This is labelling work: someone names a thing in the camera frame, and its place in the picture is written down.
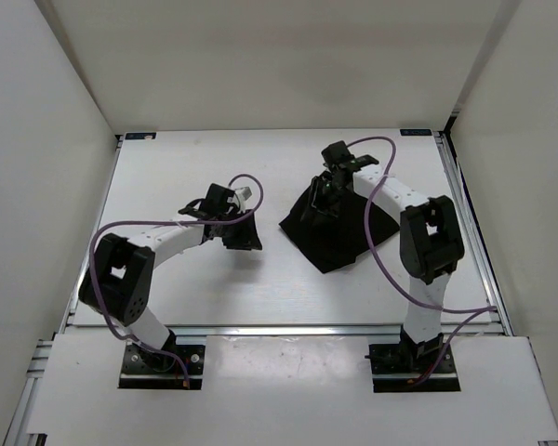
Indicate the aluminium frame rail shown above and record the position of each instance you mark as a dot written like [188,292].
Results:
[478,328]
[471,229]

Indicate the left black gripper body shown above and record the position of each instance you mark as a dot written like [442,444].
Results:
[230,227]

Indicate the black skirt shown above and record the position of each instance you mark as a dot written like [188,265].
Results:
[327,243]

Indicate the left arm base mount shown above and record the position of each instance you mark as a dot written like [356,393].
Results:
[144,370]

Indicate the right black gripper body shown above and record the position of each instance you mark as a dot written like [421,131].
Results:
[330,191]

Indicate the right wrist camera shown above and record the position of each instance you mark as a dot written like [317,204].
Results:
[337,153]

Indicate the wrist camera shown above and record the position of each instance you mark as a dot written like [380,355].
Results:
[337,153]
[224,203]

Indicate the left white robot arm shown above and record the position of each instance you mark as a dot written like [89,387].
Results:
[124,255]

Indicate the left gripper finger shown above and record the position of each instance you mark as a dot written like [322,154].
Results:
[249,224]
[237,240]

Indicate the right aluminium frame rail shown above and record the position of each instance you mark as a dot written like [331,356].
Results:
[471,229]

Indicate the right blue corner label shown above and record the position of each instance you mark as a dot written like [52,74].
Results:
[415,132]

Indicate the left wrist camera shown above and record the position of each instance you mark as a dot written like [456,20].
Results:
[224,203]

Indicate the front aluminium frame rail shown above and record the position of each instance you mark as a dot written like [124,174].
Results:
[478,328]

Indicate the left blue corner label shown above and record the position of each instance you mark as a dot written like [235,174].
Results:
[140,135]

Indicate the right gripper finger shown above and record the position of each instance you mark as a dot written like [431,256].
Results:
[328,209]
[311,211]

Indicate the blue corner label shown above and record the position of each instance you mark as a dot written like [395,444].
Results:
[140,135]
[415,132]

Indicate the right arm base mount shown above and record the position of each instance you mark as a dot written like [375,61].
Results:
[394,370]

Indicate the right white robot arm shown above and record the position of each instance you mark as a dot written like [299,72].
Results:
[430,240]

